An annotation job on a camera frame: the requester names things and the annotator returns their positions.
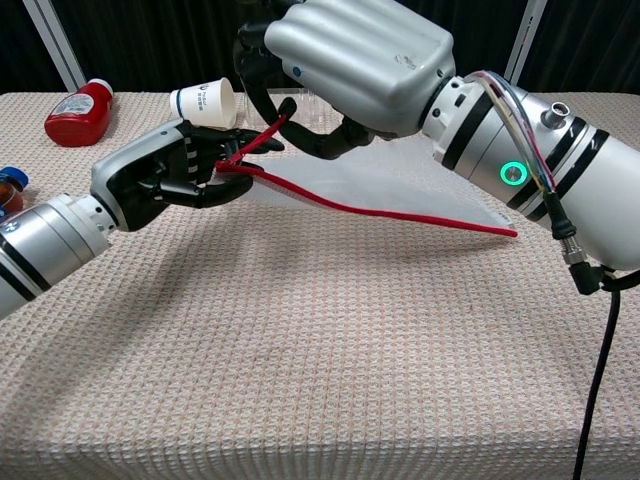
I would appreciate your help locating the aluminium frame post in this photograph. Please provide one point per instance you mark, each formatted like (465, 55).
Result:
(57, 45)
(525, 40)

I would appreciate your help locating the beige waffle tablecloth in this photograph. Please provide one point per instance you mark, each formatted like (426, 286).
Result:
(300, 350)

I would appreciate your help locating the clear zip bag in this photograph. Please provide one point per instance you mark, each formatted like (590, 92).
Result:
(390, 185)

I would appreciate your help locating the black curtain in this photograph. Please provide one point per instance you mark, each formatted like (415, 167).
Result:
(150, 40)

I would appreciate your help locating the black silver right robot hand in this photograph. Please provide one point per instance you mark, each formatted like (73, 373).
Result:
(360, 55)

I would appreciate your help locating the cola bottle blue cap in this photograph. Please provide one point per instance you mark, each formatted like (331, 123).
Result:
(10, 195)

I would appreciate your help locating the clear plastic cup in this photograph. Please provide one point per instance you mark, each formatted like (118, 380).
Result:
(310, 107)

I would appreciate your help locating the white paper cup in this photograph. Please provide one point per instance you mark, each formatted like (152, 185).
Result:
(205, 102)

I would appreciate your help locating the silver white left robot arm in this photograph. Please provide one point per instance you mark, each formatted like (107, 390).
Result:
(45, 240)

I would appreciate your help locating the red ketchup bottle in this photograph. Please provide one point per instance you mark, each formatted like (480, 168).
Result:
(77, 117)

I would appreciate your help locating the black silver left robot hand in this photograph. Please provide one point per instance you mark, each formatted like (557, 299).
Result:
(135, 175)

